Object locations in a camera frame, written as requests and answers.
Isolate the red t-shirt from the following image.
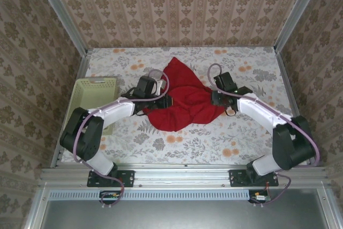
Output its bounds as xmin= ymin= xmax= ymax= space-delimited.
xmin=141 ymin=56 xmax=226 ymax=133

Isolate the floral table cloth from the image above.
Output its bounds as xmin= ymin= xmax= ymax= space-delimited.
xmin=61 ymin=47 xmax=309 ymax=165

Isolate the pale green plastic basket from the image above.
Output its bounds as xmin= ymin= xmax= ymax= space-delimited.
xmin=64 ymin=77 xmax=118 ymax=136

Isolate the small left connector board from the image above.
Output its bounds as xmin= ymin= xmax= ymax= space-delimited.
xmin=99 ymin=190 xmax=122 ymax=205

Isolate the small connector board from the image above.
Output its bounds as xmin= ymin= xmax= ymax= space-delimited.
xmin=99 ymin=190 xmax=122 ymax=205
xmin=248 ymin=189 xmax=272 ymax=204

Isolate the small right connector board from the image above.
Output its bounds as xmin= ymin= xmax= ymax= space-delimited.
xmin=248 ymin=189 xmax=272 ymax=204

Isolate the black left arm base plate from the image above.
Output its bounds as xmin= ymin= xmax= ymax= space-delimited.
xmin=86 ymin=169 xmax=135 ymax=188

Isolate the aluminium mounting rail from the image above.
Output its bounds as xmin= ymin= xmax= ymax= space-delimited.
xmin=39 ymin=164 xmax=332 ymax=187

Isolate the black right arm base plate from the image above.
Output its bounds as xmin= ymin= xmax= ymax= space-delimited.
xmin=229 ymin=169 xmax=279 ymax=188

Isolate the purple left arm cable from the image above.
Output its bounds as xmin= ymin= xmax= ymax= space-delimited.
xmin=72 ymin=69 xmax=170 ymax=208

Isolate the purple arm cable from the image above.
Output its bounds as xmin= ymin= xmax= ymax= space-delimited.
xmin=207 ymin=63 xmax=322 ymax=208
xmin=72 ymin=69 xmax=170 ymax=208

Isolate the white slotted cable duct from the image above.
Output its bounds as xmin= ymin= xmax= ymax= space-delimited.
xmin=48 ymin=189 xmax=251 ymax=201

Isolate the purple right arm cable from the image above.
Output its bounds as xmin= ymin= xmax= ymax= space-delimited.
xmin=207 ymin=63 xmax=322 ymax=208

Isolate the aluminium frame post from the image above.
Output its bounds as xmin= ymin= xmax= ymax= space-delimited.
xmin=31 ymin=0 xmax=91 ymax=56
xmin=274 ymin=0 xmax=326 ymax=53

